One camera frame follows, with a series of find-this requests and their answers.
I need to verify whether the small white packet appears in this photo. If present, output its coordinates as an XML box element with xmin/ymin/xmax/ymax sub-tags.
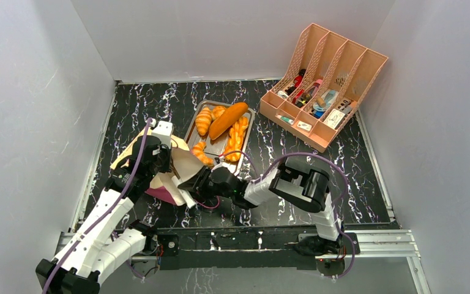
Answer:
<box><xmin>297</xmin><ymin>121</ymin><xmax>312</xmax><ymax>132</ymax></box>

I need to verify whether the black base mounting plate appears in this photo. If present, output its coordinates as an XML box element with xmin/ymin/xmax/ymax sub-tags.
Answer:
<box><xmin>133</xmin><ymin>225</ymin><xmax>360</xmax><ymax>270</ymax></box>

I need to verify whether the red black bottle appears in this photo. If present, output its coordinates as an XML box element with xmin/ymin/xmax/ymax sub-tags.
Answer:
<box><xmin>284</xmin><ymin>69</ymin><xmax>306</xmax><ymax>95</ymax></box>

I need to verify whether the silver metal tray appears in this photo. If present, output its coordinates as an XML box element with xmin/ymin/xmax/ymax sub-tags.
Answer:
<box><xmin>184</xmin><ymin>100</ymin><xmax>256</xmax><ymax>158</ymax></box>

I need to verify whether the pink paper bag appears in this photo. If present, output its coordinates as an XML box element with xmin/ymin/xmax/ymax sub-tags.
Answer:
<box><xmin>110</xmin><ymin>135</ymin><xmax>222</xmax><ymax>209</ymax></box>

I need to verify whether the orange fake croissant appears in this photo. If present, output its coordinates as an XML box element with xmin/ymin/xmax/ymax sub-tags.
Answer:
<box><xmin>195</xmin><ymin>107</ymin><xmax>213</xmax><ymax>136</ymax></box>

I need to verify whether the small curved fake croissant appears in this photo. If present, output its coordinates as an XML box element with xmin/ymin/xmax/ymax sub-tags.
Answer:
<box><xmin>192</xmin><ymin>141</ymin><xmax>214</xmax><ymax>167</ymax></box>

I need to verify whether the white label card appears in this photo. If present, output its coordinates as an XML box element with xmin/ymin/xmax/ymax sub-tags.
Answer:
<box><xmin>323</xmin><ymin>109</ymin><xmax>346</xmax><ymax>130</ymax></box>

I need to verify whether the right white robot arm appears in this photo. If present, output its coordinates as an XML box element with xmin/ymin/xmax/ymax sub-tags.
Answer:
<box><xmin>177</xmin><ymin>157</ymin><xmax>345</xmax><ymax>256</ymax></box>

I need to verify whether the long orange fake baguette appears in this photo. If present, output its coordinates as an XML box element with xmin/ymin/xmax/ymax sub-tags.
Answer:
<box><xmin>209</xmin><ymin>102</ymin><xmax>248</xmax><ymax>140</ymax></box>

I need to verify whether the blue tape roll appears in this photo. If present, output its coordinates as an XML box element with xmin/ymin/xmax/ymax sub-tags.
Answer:
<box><xmin>311</xmin><ymin>89</ymin><xmax>338</xmax><ymax>119</ymax></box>

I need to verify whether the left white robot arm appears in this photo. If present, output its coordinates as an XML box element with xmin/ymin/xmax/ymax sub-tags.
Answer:
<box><xmin>35</xmin><ymin>133</ymin><xmax>173</xmax><ymax>293</ymax></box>

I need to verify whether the pink desk file organizer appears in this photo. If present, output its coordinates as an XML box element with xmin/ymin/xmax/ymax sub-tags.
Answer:
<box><xmin>259</xmin><ymin>23</ymin><xmax>388</xmax><ymax>152</ymax></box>

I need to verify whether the small green white tube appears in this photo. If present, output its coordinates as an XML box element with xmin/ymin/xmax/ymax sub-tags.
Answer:
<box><xmin>277</xmin><ymin>115</ymin><xmax>294</xmax><ymax>126</ymax></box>

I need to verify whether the pink capped dark bottle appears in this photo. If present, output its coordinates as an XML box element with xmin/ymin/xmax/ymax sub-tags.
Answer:
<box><xmin>293</xmin><ymin>79</ymin><xmax>323</xmax><ymax>108</ymax></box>

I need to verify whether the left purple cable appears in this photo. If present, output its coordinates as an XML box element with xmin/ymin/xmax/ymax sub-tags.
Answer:
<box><xmin>40</xmin><ymin>118</ymin><xmax>155</xmax><ymax>294</ymax></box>

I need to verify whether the round orange fake bun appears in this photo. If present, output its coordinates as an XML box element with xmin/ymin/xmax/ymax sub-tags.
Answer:
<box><xmin>211</xmin><ymin>105</ymin><xmax>226</xmax><ymax>121</ymax></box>

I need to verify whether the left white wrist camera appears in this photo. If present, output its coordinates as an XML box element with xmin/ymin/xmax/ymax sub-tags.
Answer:
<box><xmin>151</xmin><ymin>121</ymin><xmax>174</xmax><ymax>148</ymax></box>

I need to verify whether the long fake twisted bread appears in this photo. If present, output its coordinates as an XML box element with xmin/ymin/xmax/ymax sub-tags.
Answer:
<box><xmin>223</xmin><ymin>116</ymin><xmax>248</xmax><ymax>162</ymax></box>

